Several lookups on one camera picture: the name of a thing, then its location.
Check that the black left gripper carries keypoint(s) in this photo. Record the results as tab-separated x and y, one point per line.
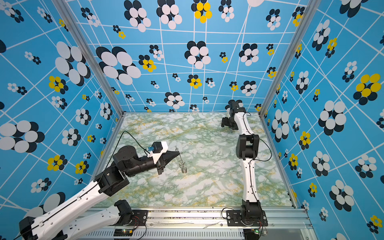
167	158

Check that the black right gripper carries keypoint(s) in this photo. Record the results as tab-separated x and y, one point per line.
225	123

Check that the steel key organizer plate with rings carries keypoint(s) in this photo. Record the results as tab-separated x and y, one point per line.
181	162

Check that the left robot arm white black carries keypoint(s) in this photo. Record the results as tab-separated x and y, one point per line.
65	222

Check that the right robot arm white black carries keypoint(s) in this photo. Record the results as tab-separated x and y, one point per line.
247	149

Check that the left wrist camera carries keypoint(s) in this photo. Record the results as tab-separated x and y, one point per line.
156	150

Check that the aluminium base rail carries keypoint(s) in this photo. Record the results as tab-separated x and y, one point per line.
279	223

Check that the aluminium frame post right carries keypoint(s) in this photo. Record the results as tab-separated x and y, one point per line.
290	52

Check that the aluminium frame post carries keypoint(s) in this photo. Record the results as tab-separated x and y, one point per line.
290	52
81	42

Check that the aluminium frame post left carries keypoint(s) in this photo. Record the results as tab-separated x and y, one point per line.
81	42

